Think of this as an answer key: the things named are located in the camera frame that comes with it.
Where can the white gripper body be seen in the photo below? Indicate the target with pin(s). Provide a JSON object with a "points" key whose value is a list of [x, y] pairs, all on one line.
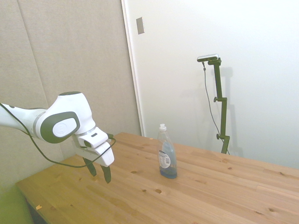
{"points": [[105, 156]]}

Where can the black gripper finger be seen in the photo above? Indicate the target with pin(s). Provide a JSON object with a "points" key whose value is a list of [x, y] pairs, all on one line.
{"points": [[91, 168], [107, 174]]}

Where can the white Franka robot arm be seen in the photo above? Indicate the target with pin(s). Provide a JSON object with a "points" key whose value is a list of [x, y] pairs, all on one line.
{"points": [[63, 112]]}

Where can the clear dish soap bottle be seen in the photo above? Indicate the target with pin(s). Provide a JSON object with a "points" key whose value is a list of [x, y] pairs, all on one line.
{"points": [[166, 156]]}

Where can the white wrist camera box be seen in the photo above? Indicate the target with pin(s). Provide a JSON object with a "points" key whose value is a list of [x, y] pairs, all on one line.
{"points": [[93, 139]]}

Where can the white door frame strip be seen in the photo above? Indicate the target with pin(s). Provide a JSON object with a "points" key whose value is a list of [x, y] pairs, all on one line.
{"points": [[133, 67]]}

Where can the dark green camera stand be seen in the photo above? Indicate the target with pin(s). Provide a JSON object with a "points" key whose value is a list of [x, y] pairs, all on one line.
{"points": [[221, 105]]}

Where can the grey wall switch plate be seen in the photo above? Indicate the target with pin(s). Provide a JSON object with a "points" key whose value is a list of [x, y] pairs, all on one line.
{"points": [[140, 25]]}

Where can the silver exterior camera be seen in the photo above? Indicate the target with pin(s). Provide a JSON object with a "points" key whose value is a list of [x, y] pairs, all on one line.
{"points": [[208, 57]]}

